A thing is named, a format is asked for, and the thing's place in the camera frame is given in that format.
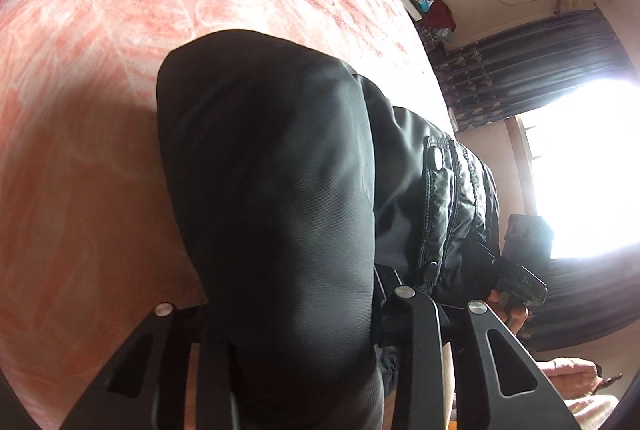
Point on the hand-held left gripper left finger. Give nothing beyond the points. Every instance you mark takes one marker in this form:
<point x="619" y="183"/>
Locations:
<point x="150" y="360"/>

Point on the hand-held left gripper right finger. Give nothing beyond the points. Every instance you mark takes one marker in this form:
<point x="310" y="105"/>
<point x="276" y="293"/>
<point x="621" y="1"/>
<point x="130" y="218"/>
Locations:
<point x="415" y="350"/>

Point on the black jacket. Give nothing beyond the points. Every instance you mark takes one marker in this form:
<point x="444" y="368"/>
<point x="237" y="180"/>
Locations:
<point x="280" y="220"/>

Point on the person's right hand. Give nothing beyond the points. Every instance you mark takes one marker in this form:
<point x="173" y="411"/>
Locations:
<point x="512" y="317"/>

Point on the bright window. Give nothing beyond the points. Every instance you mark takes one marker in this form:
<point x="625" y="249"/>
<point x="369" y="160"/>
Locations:
<point x="590" y="170"/>

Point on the pink clothing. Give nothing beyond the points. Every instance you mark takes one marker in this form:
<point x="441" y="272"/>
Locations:
<point x="580" y="390"/>

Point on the dark patterned curtain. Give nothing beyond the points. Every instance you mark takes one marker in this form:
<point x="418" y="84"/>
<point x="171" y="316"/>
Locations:
<point x="525" y="60"/>

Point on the red cloth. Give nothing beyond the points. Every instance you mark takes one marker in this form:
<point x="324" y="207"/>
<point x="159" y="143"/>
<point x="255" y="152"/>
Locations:
<point x="441" y="12"/>

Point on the pink patterned bed blanket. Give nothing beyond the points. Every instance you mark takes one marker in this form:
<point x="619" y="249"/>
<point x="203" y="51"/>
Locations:
<point x="125" y="60"/>

